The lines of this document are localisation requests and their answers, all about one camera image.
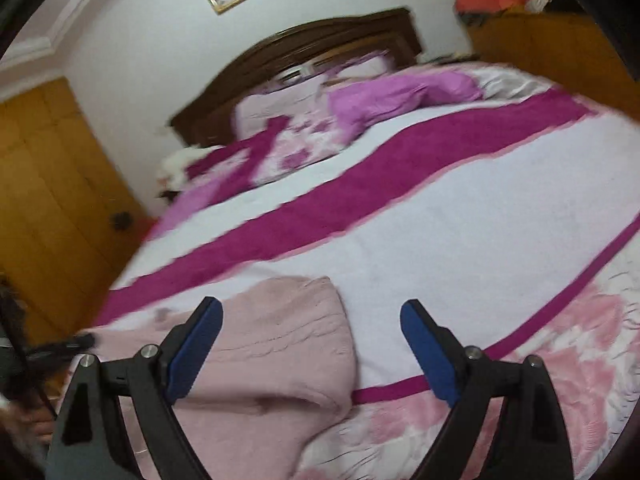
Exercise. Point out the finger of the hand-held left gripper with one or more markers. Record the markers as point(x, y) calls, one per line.
point(62, 346)

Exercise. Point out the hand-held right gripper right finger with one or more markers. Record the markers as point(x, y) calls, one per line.
point(431, 351)

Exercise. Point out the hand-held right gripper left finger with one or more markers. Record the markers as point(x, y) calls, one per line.
point(194, 351)

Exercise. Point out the pink knit sweater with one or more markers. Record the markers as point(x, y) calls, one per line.
point(275, 345)

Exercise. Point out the bed with pink bedspread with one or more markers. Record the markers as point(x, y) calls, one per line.
point(425, 210)

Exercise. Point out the wooden wardrobe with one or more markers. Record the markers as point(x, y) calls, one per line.
point(50, 185)

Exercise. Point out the floral pink pillow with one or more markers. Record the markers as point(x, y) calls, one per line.
point(295, 132)

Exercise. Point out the purple pillow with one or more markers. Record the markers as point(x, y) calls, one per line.
point(390, 96)

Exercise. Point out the pale pink pillow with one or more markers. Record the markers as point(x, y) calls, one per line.
point(357, 66)

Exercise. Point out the brown wooden headboard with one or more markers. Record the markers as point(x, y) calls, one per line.
point(310, 35)

